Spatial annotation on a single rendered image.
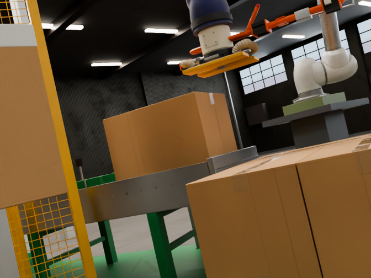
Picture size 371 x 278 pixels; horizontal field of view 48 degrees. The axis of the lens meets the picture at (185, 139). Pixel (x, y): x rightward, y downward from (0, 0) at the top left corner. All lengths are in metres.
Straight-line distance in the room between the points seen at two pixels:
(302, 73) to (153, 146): 1.12
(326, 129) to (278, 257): 1.41
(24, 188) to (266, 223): 0.79
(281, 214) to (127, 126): 1.18
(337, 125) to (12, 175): 2.22
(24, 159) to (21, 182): 0.05
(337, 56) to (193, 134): 1.16
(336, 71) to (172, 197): 1.39
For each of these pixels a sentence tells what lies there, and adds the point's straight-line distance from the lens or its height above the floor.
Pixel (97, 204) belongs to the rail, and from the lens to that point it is 2.31.
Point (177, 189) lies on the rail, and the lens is 2.04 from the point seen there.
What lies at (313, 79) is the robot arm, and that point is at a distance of 2.83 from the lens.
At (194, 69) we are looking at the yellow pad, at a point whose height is 1.06.
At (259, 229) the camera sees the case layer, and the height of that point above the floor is 0.35.
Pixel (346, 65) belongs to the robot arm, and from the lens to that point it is 2.88.
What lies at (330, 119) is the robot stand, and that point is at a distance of 2.77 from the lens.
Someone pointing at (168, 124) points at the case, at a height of 0.82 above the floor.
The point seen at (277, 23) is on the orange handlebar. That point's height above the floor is 1.18.
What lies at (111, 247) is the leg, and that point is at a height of 0.12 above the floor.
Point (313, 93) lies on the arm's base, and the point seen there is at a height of 0.85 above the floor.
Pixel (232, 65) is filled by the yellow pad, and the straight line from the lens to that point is 2.32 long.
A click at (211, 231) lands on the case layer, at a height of 0.36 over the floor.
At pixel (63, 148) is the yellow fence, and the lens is 2.29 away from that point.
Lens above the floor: 0.64
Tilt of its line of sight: 2 degrees up
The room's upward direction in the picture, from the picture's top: 13 degrees counter-clockwise
